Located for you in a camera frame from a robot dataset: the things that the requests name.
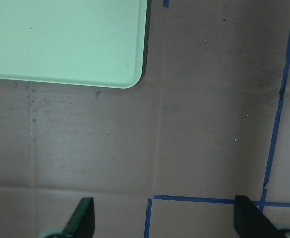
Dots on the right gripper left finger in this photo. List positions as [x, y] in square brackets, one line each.
[82, 222]

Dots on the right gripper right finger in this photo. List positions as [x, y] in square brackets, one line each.
[250, 222]

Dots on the light green plastic tray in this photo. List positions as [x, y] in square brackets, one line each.
[97, 43]

